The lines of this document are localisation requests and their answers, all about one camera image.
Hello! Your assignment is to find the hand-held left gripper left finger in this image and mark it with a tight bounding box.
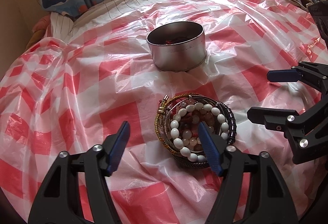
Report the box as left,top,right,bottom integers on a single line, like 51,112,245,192
28,121,131,224

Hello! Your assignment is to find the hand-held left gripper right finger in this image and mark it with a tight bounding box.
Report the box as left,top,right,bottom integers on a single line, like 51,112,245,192
197,122,299,224

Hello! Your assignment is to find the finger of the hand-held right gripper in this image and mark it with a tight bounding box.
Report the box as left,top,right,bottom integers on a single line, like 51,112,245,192
247,107,328,165
266,61,328,95

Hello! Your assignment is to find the amber bead bracelet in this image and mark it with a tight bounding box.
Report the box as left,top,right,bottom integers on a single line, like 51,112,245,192
179,109,205,149

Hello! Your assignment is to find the black segmented bracelet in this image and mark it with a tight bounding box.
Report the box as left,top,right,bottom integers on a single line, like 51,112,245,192
174,101,235,170

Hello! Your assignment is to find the white bead bracelet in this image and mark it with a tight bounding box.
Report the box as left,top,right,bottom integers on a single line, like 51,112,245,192
170,102,228,163

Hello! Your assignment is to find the gold braided bracelet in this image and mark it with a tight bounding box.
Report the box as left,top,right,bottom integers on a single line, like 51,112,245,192
155,93,195,156

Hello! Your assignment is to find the silver bangle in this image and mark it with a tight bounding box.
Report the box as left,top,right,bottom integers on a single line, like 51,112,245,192
163,96,222,160

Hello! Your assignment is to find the round metal tin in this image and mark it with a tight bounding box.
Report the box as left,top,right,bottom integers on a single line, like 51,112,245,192
147,21,206,71

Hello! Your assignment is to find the red white checkered plastic tablecloth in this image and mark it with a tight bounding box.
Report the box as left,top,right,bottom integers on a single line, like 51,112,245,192
0,0,328,224

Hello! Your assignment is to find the pink orange cloth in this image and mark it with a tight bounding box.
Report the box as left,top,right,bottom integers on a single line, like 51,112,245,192
26,15,53,49

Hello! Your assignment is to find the red string bracelet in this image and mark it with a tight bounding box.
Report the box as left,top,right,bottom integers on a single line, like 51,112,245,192
163,37,191,45

